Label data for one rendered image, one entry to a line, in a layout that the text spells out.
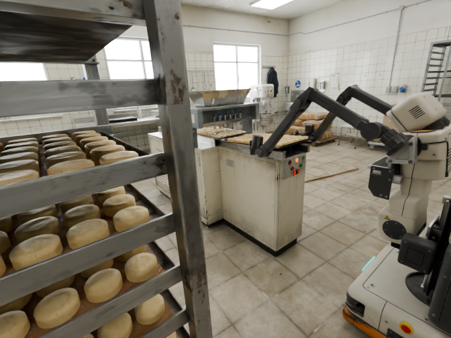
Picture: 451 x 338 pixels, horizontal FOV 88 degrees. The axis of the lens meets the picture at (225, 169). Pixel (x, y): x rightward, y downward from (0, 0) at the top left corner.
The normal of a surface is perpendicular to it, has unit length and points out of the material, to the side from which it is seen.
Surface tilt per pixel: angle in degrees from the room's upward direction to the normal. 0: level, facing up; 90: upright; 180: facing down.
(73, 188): 90
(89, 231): 0
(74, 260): 90
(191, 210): 90
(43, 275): 90
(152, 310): 0
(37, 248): 0
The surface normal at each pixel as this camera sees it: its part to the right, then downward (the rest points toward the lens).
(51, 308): -0.05, -0.95
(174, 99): 0.62, 0.22
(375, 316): -0.78, 0.24
